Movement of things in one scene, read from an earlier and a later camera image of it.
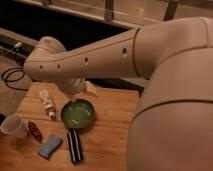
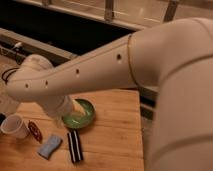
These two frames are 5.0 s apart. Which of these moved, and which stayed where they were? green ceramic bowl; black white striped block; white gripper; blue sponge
Moved: white gripper
Stayed: blue sponge; green ceramic bowl; black white striped block
